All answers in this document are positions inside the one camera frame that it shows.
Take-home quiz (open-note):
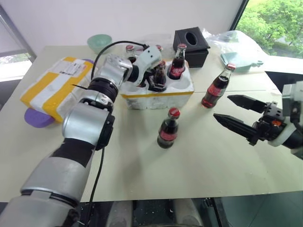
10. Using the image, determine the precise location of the grey window frame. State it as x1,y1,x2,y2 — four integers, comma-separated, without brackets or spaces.
0,4,37,61

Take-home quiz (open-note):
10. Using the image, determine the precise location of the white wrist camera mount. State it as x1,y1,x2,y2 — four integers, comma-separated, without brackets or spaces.
271,117,295,148
134,46,164,87

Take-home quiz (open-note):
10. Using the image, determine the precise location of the black tissue box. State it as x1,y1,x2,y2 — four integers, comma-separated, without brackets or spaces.
173,26,211,69

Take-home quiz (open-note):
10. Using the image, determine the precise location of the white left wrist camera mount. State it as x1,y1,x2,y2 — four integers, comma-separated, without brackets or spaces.
134,46,164,87

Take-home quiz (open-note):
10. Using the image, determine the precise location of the purple plastic board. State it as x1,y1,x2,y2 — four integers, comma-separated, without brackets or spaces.
24,58,95,128

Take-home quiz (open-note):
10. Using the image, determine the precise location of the crumpled clear plastic wrap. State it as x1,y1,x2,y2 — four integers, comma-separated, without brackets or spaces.
142,34,176,61

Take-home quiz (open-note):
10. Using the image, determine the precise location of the black window frame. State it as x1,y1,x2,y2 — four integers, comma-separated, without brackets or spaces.
233,0,250,31

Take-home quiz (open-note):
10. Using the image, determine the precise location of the white foam bottle crate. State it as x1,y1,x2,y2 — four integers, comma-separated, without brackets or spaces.
120,58,195,111

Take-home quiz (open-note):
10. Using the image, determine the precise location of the yellow taped white foam box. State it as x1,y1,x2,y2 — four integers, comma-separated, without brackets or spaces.
20,56,96,123

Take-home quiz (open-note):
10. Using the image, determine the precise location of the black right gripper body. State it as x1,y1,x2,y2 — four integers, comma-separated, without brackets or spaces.
251,101,288,142

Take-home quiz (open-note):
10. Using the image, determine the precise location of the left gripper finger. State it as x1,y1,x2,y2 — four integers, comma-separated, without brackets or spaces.
148,78,167,93

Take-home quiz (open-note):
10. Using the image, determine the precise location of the mint green bowl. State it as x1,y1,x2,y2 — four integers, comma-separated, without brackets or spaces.
87,34,113,54

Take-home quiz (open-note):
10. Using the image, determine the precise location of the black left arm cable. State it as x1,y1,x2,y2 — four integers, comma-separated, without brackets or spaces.
79,41,149,227

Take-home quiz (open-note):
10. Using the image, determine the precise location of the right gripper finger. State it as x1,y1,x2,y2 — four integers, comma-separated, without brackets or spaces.
227,95,268,114
213,113,259,146

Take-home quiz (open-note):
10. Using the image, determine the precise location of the clear plastic bag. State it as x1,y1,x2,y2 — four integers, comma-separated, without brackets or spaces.
202,28,273,71

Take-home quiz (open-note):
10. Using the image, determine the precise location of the pale teal plastic tray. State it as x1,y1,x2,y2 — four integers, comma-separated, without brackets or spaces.
219,52,264,73

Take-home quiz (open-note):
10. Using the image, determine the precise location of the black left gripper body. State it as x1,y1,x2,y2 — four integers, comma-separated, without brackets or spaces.
141,67,159,92

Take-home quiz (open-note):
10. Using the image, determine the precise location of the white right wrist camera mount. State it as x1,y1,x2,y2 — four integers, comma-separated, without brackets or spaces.
271,117,295,148

